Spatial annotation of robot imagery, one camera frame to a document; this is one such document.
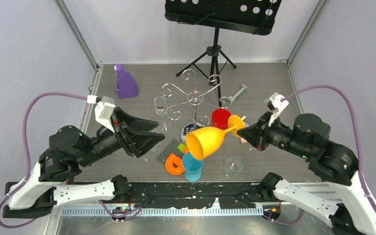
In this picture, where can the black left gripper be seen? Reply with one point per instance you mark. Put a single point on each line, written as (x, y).
(129, 126)

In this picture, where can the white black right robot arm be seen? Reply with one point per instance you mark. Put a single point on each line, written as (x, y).
(333, 163)

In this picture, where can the clear wine glass near edge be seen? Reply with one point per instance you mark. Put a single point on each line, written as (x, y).
(232, 166)

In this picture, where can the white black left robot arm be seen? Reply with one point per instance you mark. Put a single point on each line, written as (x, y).
(50, 183)

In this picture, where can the clear wine glass with label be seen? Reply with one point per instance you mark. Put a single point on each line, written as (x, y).
(161, 109)

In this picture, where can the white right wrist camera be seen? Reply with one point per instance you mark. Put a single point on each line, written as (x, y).
(276, 104)

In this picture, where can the chrome wine glass rack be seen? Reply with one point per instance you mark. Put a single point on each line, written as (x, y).
(195, 98)

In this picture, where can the lime green building brick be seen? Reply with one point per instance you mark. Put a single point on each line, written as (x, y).
(183, 148)

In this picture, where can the purple plastic stand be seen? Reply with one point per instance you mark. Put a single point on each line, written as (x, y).
(127, 86)

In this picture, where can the yellow plastic wine glass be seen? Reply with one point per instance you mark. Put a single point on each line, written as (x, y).
(207, 140)

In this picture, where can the blue plastic wine glass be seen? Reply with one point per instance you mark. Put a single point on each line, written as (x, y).
(192, 167)

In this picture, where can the black music stand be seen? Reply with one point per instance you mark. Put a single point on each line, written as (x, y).
(256, 17)

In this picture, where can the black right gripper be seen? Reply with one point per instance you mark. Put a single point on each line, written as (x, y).
(256, 135)

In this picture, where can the grey studded building plate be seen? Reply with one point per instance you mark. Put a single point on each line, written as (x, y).
(171, 148)

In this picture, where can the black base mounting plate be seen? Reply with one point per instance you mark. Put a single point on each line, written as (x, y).
(179, 195)

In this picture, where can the red plastic wine glass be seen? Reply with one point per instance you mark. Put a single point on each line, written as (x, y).
(219, 118)

